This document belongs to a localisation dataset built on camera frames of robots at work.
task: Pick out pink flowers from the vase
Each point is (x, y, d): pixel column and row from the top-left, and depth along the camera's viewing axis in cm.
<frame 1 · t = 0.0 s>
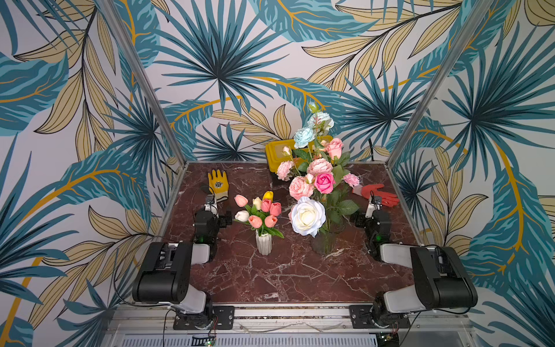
left hand: (217, 208, 93), fingers open
right hand: (367, 208, 92), fingers open
yellow work glove: (219, 184, 111), on the table
red work glove: (387, 199, 108), on the table
white ribbed vase: (264, 243, 80), point 13 cm above the table
glass vase: (324, 242, 91), point 2 cm above the table
tulip bouquet: (263, 215, 67), point 30 cm above the table
pink carnation: (352, 180, 70), point 35 cm above the table

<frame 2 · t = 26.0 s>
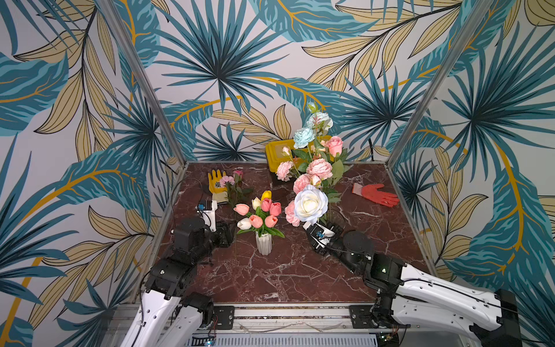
left hand: (230, 226, 70), fingers open
right hand: (310, 219, 68), fingers open
pink carnation: (225, 182, 108), point 4 cm above the table
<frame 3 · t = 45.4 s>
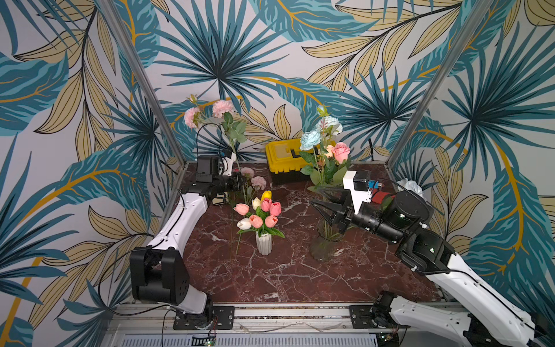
left hand: (245, 180, 82), fingers closed
right hand: (315, 194, 52), fingers open
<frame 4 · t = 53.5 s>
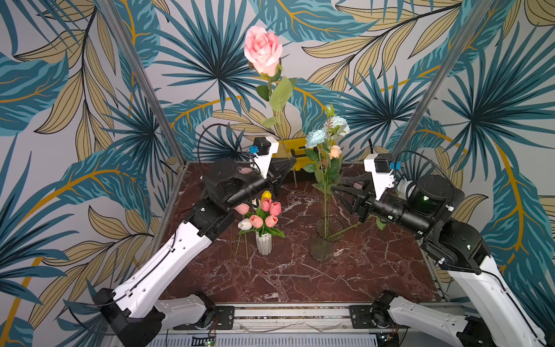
left hand: (294, 164, 55), fingers closed
right hand: (337, 183, 52), fingers open
